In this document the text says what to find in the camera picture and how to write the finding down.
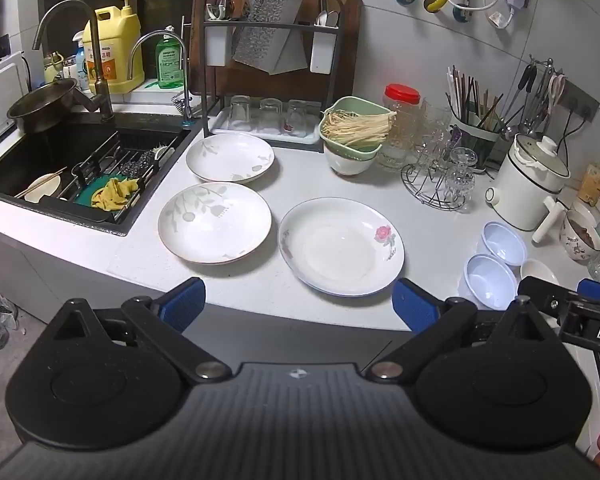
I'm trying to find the green chopstick holder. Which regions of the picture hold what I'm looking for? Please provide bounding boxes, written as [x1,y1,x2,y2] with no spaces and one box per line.
[450,110,504,169]

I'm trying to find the grey wall outlet strip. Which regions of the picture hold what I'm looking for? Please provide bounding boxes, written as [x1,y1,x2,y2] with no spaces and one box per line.
[550,77,600,122]

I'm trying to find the black metal knife rack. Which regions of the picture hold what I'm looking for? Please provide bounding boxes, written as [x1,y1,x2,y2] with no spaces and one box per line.
[192,0,342,154]

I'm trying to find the black kitchen sink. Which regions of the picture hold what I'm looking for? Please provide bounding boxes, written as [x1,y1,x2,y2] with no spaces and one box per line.
[0,112,203,237]

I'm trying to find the white drip tray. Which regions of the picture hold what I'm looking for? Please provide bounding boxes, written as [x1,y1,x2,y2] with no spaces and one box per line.
[209,105,322,147]

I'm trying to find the patterned bowl with brown food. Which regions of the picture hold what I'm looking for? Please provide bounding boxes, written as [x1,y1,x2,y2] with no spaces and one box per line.
[560,208,600,265]

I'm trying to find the white electric cooking pot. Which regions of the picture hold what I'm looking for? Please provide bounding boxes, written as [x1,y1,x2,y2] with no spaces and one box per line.
[485,157,566,244]

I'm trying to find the teal scrubbing pad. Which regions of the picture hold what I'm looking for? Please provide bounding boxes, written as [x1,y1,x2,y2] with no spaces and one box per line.
[75,175,112,207]

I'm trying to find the small yellow teapot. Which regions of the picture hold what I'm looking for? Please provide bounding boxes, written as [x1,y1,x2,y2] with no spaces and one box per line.
[43,51,66,84]

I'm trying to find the green dish soap bottle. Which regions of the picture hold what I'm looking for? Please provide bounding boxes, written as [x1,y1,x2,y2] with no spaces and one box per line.
[155,25,187,91]

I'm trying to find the metal basin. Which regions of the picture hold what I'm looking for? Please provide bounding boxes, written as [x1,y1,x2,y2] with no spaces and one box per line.
[7,78,79,135]

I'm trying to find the steel cleaver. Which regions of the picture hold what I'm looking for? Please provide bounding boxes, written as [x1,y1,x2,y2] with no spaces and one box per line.
[231,0,312,76]

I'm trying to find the bunch of chopsticks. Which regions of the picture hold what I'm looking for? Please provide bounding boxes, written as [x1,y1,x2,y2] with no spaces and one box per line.
[445,64,506,134]

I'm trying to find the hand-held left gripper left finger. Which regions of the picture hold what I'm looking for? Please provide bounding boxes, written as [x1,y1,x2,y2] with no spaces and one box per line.
[52,277,233,382]

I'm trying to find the light blue plastic bowl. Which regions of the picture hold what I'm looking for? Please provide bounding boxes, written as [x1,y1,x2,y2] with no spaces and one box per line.
[477,221,527,267]
[464,254,520,311]

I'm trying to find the white utensil cup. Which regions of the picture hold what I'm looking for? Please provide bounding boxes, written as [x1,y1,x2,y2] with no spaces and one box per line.
[204,25,227,68]
[310,22,340,74]

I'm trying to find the plastic bag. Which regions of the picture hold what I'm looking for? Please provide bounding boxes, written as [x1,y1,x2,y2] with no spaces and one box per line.
[0,280,22,352]

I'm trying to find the steel wool scrubber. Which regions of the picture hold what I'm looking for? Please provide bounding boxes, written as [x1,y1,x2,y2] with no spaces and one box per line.
[117,152,157,179]

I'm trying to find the yellow detergent jug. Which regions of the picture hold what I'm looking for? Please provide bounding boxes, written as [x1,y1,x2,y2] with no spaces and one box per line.
[82,0,146,94]

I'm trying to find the white countertop appliance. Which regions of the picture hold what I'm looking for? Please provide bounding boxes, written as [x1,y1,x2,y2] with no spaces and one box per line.
[0,50,31,152]

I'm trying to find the red-lid clear jar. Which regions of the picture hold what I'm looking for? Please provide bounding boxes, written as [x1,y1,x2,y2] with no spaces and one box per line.
[380,83,422,169]

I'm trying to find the cluster of patterned glass cups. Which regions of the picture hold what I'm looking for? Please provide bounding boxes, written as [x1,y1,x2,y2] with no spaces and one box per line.
[416,100,477,202]

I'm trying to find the bundle of dry noodles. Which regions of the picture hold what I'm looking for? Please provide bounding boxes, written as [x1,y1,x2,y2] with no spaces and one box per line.
[322,110,398,147]

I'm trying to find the white leaf-pattern plate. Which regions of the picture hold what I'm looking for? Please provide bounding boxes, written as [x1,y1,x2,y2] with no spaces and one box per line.
[158,182,272,265]
[186,132,276,184]

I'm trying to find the black sink drain rack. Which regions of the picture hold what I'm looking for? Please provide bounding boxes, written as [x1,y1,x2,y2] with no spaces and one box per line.
[60,132,182,224]

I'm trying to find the yellow dish cloth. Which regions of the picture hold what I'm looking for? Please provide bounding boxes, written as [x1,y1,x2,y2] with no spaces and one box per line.
[91,177,143,211]

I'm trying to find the plain white bowl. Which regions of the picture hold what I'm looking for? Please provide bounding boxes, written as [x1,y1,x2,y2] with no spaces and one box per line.
[520,258,560,286]

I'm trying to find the kitchen scissors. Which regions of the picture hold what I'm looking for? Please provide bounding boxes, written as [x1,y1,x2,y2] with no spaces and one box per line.
[547,71,569,112]

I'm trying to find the small clear glass cup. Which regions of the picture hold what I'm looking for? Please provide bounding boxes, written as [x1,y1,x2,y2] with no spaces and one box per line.
[228,95,254,132]
[257,97,283,134]
[285,99,309,137]

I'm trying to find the yellow paper packet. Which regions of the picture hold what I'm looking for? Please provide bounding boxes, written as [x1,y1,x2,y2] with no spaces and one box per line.
[577,162,600,207]

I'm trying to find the white ceramic bowl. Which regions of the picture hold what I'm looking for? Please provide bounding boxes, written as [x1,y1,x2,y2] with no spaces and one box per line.
[325,150,381,177]

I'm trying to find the small chrome faucet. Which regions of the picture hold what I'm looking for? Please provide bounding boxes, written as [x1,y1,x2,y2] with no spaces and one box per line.
[126,30,194,127]

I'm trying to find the wire cup rack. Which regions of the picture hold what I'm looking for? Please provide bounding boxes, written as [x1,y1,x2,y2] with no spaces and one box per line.
[401,147,474,210]

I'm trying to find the green colander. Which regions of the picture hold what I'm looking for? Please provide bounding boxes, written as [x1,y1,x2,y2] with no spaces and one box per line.
[319,96,397,154]

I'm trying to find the brown wooden cutting board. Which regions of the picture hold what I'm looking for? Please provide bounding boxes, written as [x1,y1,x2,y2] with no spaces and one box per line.
[189,0,364,112]

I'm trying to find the wooden chopstick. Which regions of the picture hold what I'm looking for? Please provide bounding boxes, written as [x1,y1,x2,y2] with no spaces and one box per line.
[14,167,67,197]
[16,170,69,199]

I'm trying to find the white bowl in sink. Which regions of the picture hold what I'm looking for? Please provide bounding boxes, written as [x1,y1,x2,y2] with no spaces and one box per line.
[24,174,64,204]

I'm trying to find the small white blue bottle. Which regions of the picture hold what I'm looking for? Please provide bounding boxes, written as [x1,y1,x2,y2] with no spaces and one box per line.
[72,30,92,92]

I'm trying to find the white pink-flower plate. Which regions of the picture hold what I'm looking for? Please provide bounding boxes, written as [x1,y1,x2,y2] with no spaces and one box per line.
[278,197,406,297]

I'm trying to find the glass pot lid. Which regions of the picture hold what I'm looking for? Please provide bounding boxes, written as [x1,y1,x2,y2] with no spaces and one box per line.
[512,132,572,182]

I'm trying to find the green basin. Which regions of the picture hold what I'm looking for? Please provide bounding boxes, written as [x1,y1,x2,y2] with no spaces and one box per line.
[324,140,384,162]

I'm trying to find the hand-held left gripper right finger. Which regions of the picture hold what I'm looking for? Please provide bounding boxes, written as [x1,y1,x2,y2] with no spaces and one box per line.
[362,277,556,382]

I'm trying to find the tall bronze faucet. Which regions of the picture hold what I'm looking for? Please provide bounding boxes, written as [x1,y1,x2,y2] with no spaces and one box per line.
[32,0,116,122]

